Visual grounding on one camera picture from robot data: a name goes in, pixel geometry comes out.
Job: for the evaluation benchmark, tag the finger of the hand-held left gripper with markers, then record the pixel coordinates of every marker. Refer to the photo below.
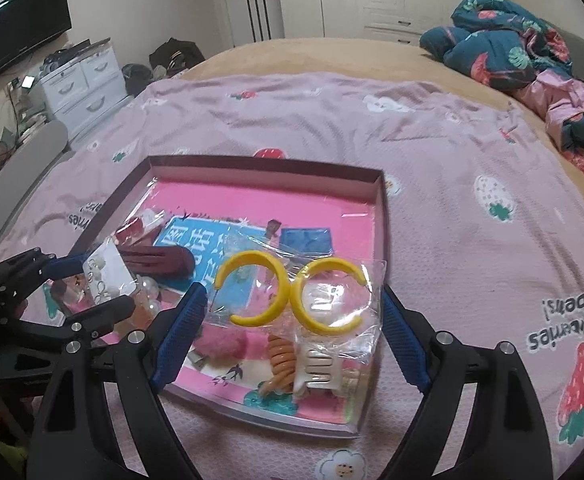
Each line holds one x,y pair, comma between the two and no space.
67,266
107,312

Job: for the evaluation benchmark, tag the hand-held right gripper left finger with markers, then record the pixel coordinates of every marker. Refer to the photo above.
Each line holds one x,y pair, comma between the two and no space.
179,345

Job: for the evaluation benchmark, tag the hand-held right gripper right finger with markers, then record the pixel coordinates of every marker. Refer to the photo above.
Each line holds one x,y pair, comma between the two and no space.
402,340

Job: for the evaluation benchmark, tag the clear plastic packet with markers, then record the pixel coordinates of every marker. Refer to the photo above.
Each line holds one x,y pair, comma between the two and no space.
107,270

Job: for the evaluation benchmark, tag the pearl hair clip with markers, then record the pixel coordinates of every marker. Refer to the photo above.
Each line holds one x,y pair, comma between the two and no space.
149,290

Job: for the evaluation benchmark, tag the clear plastic bag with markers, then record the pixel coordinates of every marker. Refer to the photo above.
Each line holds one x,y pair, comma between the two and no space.
332,305

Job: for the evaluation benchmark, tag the yellow hoop earring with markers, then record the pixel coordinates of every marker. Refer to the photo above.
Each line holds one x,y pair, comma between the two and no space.
332,262
252,256

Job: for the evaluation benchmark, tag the small blue packet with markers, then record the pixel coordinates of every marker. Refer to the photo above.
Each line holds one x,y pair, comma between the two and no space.
307,241

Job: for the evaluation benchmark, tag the purple cardboard box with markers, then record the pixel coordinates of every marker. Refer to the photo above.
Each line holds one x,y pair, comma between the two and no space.
272,165

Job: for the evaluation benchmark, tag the pink fuzzy hair clip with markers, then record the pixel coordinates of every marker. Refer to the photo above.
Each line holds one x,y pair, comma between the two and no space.
227,345

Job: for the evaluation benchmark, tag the dark red hair clip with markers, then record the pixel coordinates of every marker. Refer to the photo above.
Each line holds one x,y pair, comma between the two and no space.
157,260

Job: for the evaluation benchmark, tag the red white hair accessory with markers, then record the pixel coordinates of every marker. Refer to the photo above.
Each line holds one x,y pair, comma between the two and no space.
134,230

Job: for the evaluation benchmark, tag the cream hair claw clip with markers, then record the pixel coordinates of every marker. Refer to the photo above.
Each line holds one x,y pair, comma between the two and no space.
317,370

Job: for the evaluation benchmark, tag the grey chair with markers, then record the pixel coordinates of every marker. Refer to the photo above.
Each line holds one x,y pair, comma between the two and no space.
27,160

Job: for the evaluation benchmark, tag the small brown clip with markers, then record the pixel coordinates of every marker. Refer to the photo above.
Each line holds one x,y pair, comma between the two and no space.
273,227

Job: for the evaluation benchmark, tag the white drawer cabinet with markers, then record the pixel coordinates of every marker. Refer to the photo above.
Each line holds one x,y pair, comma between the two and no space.
72,85

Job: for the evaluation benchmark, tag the pink strawberry print blanket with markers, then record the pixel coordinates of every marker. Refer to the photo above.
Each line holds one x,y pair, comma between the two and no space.
472,160

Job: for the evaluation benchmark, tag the black floor bag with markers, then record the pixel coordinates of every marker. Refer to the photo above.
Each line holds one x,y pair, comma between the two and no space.
177,55

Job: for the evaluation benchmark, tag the black television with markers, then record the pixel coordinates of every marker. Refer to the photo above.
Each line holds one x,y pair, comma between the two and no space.
17,30

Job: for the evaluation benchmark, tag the teal floral quilt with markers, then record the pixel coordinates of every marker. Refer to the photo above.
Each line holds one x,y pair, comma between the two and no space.
497,50

